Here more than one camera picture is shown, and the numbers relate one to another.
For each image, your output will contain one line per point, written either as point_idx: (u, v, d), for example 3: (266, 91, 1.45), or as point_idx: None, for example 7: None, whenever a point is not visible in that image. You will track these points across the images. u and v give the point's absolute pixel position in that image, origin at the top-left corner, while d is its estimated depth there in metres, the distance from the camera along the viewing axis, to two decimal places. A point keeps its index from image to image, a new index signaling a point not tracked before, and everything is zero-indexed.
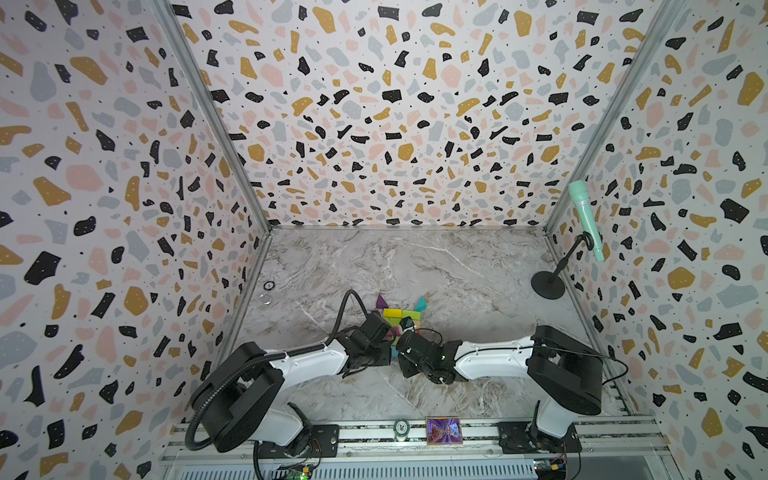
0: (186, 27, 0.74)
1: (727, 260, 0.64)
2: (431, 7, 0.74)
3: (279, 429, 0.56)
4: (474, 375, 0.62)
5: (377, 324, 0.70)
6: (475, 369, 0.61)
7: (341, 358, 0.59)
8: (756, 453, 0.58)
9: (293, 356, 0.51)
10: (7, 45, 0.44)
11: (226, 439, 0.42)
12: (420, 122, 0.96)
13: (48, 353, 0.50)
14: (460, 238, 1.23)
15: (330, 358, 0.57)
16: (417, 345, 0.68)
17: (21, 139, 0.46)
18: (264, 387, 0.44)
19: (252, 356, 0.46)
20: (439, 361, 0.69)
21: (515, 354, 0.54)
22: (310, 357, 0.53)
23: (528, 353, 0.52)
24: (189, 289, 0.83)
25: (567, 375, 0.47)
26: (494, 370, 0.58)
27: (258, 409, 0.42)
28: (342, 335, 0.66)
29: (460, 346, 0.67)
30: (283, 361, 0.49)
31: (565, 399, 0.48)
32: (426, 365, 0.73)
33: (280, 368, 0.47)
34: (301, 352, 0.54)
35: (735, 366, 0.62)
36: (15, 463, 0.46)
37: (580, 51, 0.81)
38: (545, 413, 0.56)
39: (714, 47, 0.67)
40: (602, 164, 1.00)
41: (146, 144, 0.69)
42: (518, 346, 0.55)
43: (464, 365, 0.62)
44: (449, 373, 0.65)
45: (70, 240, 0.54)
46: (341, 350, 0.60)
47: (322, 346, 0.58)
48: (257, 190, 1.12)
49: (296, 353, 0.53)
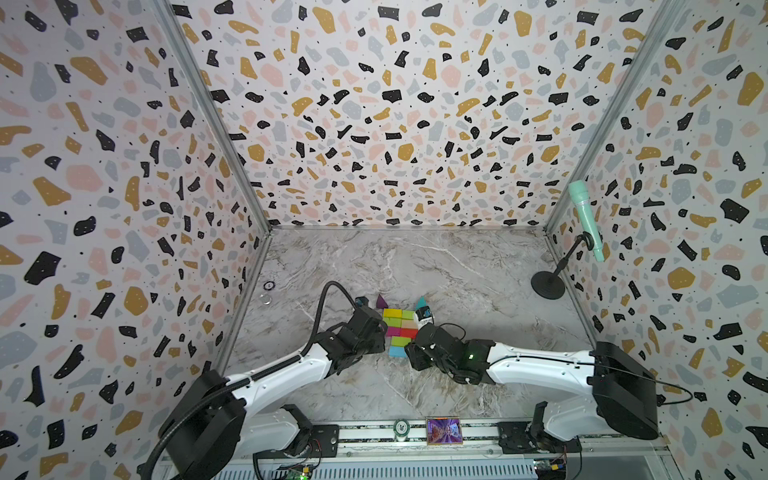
0: (186, 28, 0.74)
1: (727, 260, 0.64)
2: (431, 8, 0.74)
3: (272, 434, 0.55)
4: (509, 380, 0.57)
5: (364, 320, 0.65)
6: (513, 375, 0.56)
7: (322, 366, 0.55)
8: (756, 453, 0.58)
9: (259, 379, 0.47)
10: (7, 45, 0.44)
11: (196, 472, 0.40)
12: (419, 122, 0.96)
13: (48, 353, 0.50)
14: (460, 238, 1.23)
15: (309, 368, 0.53)
16: (442, 342, 0.62)
17: (21, 139, 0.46)
18: (224, 421, 0.41)
19: (210, 390, 0.43)
20: (465, 360, 0.64)
21: (571, 368, 0.49)
22: (281, 375, 0.50)
23: (587, 370, 0.47)
24: (189, 289, 0.83)
25: (631, 398, 0.43)
26: (537, 381, 0.53)
27: (224, 442, 0.40)
28: (326, 336, 0.62)
29: (497, 349, 0.60)
30: (248, 388, 0.45)
31: (620, 420, 0.45)
32: (447, 362, 0.67)
33: (245, 396, 0.44)
34: (269, 372, 0.49)
35: (735, 366, 0.62)
36: (15, 463, 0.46)
37: (580, 51, 0.81)
38: (561, 418, 0.63)
39: (714, 47, 0.67)
40: (602, 163, 1.00)
41: (146, 144, 0.69)
42: (576, 361, 0.49)
43: (497, 369, 0.57)
44: (476, 375, 0.59)
45: (70, 240, 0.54)
46: (323, 356, 0.57)
47: (298, 358, 0.54)
48: (257, 190, 1.12)
49: (262, 375, 0.48)
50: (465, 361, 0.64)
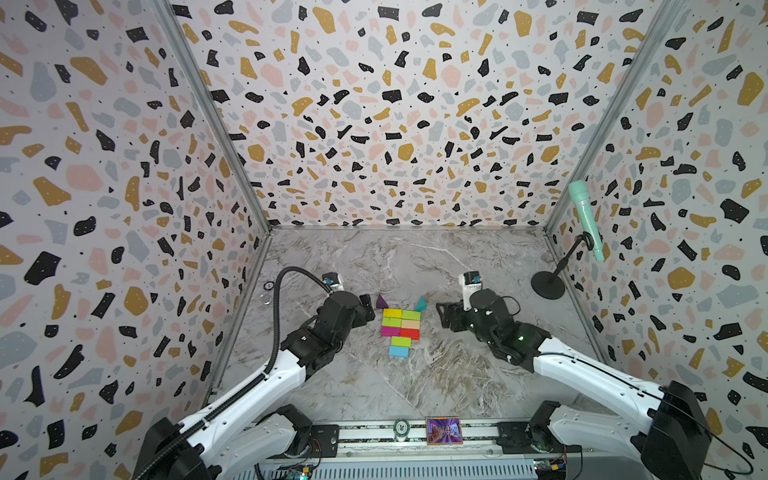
0: (186, 28, 0.74)
1: (727, 260, 0.64)
2: (431, 8, 0.74)
3: (266, 445, 0.55)
4: (553, 377, 0.55)
5: (336, 311, 0.57)
6: (560, 374, 0.54)
7: (296, 374, 0.51)
8: (756, 453, 0.58)
9: (216, 416, 0.44)
10: (7, 45, 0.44)
11: None
12: (420, 122, 0.96)
13: (48, 353, 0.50)
14: (460, 238, 1.23)
15: (278, 383, 0.49)
16: (499, 310, 0.59)
17: (20, 139, 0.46)
18: (180, 475, 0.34)
19: (163, 442, 0.40)
20: (514, 339, 0.62)
21: (631, 393, 0.46)
22: (245, 402, 0.46)
23: (651, 401, 0.44)
24: (189, 289, 0.83)
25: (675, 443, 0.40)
26: (587, 391, 0.51)
27: None
28: (299, 335, 0.57)
29: (554, 343, 0.57)
30: (205, 430, 0.42)
31: (659, 460, 0.44)
32: (494, 333, 0.64)
33: (202, 440, 0.41)
34: (230, 404, 0.45)
35: (735, 366, 0.62)
36: (15, 463, 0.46)
37: (581, 51, 0.81)
38: (575, 427, 0.61)
39: (714, 47, 0.67)
40: (602, 163, 1.00)
41: (146, 144, 0.69)
42: (641, 387, 0.46)
43: (544, 361, 0.55)
44: (517, 354, 0.58)
45: (70, 240, 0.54)
46: (295, 365, 0.52)
47: (263, 377, 0.50)
48: (257, 190, 1.12)
49: (221, 409, 0.45)
50: (512, 339, 0.62)
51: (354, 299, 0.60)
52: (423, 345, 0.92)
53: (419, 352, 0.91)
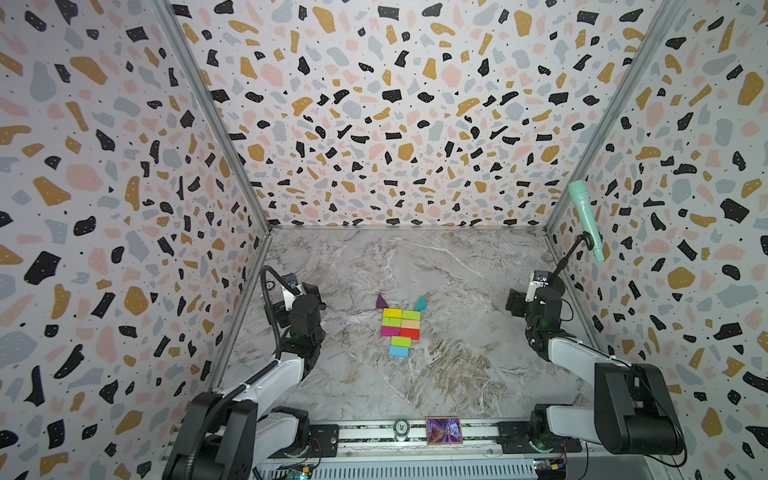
0: (186, 27, 0.74)
1: (727, 259, 0.64)
2: (431, 7, 0.74)
3: (278, 425, 0.58)
4: (561, 362, 0.65)
5: (302, 319, 0.63)
6: (564, 356, 0.64)
7: (299, 364, 0.60)
8: (756, 453, 0.58)
9: (253, 382, 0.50)
10: (7, 45, 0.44)
11: None
12: (419, 122, 0.96)
13: (48, 353, 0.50)
14: (460, 238, 1.23)
15: (290, 367, 0.58)
16: (552, 306, 0.71)
17: (20, 139, 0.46)
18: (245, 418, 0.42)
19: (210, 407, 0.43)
20: (545, 331, 0.72)
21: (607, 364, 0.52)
22: (269, 378, 0.53)
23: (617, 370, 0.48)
24: (189, 289, 0.83)
25: (621, 399, 0.45)
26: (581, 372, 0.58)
27: (245, 443, 0.41)
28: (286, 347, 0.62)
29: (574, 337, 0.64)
30: (246, 392, 0.48)
31: (605, 414, 0.47)
32: (536, 320, 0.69)
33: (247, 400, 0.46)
34: (259, 376, 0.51)
35: (735, 366, 0.62)
36: (15, 463, 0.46)
37: (581, 51, 0.81)
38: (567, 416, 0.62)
39: (714, 47, 0.67)
40: (602, 163, 1.00)
41: (146, 144, 0.69)
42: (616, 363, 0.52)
43: (554, 343, 0.67)
44: (540, 343, 0.71)
45: (70, 240, 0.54)
46: (295, 355, 0.62)
47: (276, 362, 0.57)
48: (257, 190, 1.12)
49: (254, 378, 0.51)
50: (546, 334, 0.73)
51: (313, 302, 0.67)
52: (422, 345, 0.92)
53: (419, 352, 0.91)
